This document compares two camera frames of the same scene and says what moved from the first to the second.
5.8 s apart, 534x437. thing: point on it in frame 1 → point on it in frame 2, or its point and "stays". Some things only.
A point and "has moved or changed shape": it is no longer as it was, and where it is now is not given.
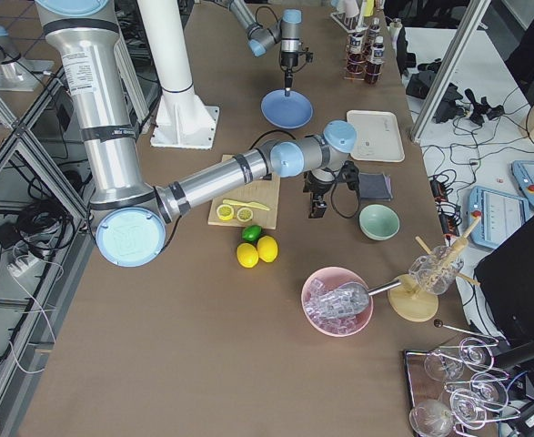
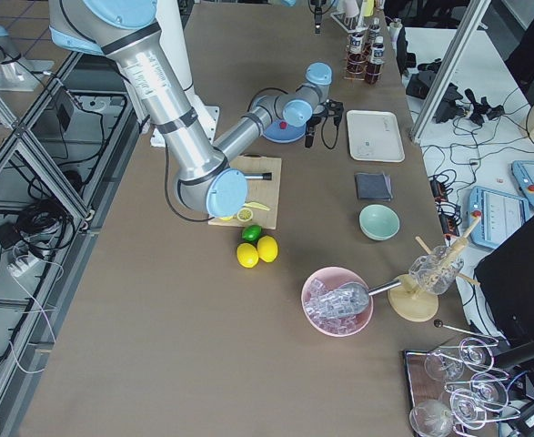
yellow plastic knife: [251, 204] stays
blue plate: [290, 113] has moved or changed shape
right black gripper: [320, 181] → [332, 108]
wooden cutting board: [262, 192] stays
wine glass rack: [458, 389] stays
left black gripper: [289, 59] → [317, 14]
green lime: [251, 232] stays
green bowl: [378, 222] stays
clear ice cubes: [336, 309] stays
